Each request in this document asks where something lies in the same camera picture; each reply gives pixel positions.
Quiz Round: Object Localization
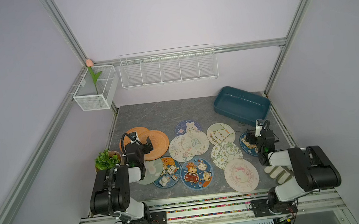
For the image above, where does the white green floral coaster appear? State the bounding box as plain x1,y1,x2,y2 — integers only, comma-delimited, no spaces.
211,142,243,170

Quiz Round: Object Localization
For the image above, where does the blue orange cats coaster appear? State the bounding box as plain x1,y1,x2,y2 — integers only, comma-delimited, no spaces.
239,131,258,157

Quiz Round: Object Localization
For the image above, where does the blue toast characters coaster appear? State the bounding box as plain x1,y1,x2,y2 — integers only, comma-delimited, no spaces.
180,158,215,191

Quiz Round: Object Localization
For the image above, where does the purple bunny planet coaster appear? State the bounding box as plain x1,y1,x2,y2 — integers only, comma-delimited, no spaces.
175,120,203,136

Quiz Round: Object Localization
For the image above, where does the white butterfly doodle coaster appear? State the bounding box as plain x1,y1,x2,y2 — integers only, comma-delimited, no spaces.
169,136,194,163

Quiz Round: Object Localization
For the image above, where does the teal plastic storage box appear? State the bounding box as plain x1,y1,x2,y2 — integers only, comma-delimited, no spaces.
214,86,271,126

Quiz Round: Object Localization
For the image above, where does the small potted green plant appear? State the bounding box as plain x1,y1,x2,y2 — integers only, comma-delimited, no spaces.
95,149,122,172

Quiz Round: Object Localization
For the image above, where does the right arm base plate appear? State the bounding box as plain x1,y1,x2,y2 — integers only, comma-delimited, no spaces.
248,199,298,218

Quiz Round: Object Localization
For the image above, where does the white wire wall rack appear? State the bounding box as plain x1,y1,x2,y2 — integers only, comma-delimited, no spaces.
119,44,219,89

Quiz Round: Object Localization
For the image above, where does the blue orange animals coaster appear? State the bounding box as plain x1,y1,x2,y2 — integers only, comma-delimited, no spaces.
153,156,181,189

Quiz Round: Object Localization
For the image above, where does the back orange cork coaster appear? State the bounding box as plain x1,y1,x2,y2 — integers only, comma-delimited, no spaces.
124,127,149,146

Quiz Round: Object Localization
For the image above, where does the front orange cork coaster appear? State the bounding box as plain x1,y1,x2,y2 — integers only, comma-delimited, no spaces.
139,130,170,161

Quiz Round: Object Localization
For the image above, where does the pink white bunny coaster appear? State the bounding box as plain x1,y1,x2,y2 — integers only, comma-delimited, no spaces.
224,159,260,193

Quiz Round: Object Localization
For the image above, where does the white green work glove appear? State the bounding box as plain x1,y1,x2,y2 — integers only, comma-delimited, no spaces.
264,166,294,185

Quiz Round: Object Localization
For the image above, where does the white mesh wall basket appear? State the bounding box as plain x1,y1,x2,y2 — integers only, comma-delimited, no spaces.
73,65,119,111

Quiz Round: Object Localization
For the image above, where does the pale green bunny coaster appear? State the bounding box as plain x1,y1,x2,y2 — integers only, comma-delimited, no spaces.
137,159,164,185

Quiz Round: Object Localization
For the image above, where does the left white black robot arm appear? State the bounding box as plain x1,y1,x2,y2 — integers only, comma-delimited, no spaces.
90,132,156,224

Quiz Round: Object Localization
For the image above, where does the artificial pink tulip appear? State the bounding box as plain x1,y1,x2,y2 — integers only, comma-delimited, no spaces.
86,59,102,95

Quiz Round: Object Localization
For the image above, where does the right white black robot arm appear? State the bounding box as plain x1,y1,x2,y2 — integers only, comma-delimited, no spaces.
247,120,342,216

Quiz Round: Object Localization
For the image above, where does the cream alpaca coaster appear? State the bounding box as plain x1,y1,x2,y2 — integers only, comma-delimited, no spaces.
206,123,236,145

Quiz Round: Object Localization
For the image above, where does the orange cork coaster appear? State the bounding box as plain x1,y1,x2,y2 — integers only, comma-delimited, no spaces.
124,127,149,146
139,130,170,161

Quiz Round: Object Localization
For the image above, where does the white bow doodle coaster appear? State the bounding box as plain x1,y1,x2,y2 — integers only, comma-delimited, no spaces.
181,131,210,156

